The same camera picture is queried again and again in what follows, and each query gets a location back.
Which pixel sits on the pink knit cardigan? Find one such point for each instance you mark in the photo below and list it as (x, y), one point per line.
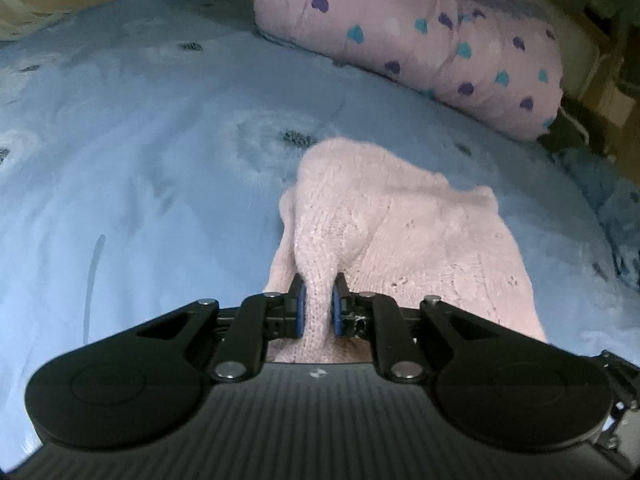
(390, 227)

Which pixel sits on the blue dandelion pillow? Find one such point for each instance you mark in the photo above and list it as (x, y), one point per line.
(615, 201)

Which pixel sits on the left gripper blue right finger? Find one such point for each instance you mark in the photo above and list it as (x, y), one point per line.
(377, 319)

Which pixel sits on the pink heart-print rolled quilt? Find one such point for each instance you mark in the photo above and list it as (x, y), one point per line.
(496, 60)

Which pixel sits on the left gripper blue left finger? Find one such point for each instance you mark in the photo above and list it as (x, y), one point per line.
(259, 320)

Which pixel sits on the black white-trimmed garment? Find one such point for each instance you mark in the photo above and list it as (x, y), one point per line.
(576, 126)

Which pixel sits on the blue dandelion bed sheet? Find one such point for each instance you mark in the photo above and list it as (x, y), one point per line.
(145, 145)

